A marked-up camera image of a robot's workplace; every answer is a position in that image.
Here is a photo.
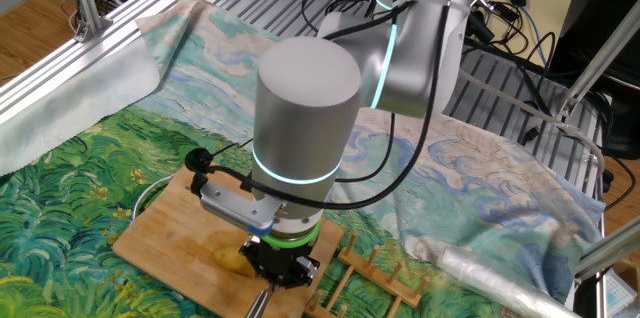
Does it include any steel cleaver knife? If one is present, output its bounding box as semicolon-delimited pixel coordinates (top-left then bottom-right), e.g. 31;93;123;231
244;282;277;318

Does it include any blue cable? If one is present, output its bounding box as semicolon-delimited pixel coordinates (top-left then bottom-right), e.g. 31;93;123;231
479;0;551;69

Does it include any grey sheathed cable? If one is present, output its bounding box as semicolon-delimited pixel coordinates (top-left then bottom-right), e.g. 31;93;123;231
457;67;607;184

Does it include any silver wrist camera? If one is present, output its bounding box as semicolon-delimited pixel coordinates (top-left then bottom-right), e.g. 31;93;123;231
189;180;286;237

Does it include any clear plastic wrap roll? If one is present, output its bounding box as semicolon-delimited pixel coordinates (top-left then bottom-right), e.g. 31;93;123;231
434;245;581;318

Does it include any bamboo cutting board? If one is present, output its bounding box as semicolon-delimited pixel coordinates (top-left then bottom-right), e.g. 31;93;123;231
112;165;346;318

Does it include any wooden peg dish rack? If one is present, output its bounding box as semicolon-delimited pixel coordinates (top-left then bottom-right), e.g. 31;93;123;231
304;230;432;318

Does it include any painted landscape tablecloth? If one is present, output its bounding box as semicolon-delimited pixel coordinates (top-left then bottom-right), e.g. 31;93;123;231
0;0;606;318

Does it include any black camera cable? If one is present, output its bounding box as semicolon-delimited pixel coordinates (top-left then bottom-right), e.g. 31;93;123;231
183;0;466;212

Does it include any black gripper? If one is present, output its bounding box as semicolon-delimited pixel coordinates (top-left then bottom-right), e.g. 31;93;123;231
239;236;321;289

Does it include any black camera on mount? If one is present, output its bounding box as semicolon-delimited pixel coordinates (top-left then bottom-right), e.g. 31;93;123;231
467;7;496;44

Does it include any half potato with skin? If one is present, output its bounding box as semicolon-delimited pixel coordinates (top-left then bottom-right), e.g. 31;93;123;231
212;245;259;279

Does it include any black computer case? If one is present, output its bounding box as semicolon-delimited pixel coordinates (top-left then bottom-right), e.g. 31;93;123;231
547;0;640;162

